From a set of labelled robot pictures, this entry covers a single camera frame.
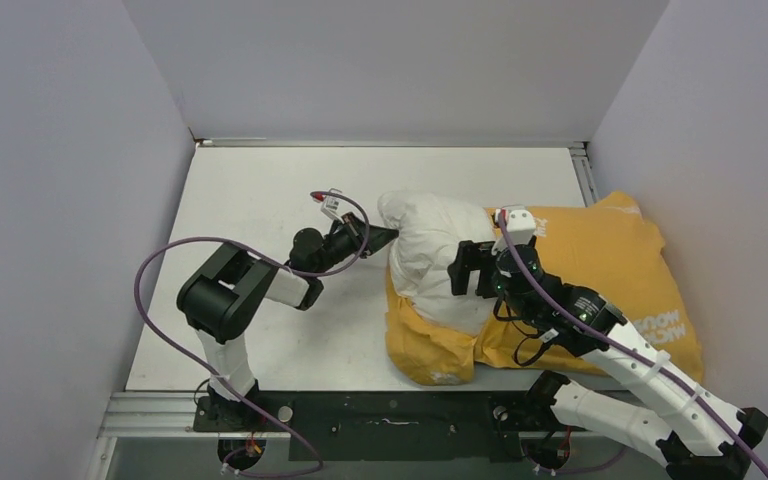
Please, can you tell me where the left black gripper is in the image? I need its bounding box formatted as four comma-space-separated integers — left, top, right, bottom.
311, 212, 398, 277

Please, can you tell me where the white pillow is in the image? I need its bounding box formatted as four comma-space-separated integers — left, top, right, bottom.
377, 190, 496, 336

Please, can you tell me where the yellow and blue pillowcase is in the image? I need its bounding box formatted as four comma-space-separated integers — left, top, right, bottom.
385, 192, 705, 386

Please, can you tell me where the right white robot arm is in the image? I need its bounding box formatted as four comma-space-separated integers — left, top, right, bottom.
447, 241, 768, 479

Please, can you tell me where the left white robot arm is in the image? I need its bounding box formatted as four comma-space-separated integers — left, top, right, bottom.
176, 213, 399, 430

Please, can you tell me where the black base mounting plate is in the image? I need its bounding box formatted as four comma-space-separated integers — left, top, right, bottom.
192, 391, 569, 462

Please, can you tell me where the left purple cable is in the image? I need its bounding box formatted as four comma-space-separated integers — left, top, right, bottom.
133, 190, 372, 480

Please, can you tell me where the purple cable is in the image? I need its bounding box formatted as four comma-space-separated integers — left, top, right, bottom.
133, 190, 372, 480
495, 208, 768, 480

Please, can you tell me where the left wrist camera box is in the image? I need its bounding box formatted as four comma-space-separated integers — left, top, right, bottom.
318, 188, 342, 223

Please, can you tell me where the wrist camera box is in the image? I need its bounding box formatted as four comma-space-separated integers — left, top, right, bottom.
493, 206, 537, 246
318, 188, 342, 223

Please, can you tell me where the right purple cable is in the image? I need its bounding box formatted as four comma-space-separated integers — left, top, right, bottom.
495, 208, 768, 480

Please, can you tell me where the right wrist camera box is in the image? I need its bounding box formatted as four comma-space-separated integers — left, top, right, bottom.
493, 206, 537, 246

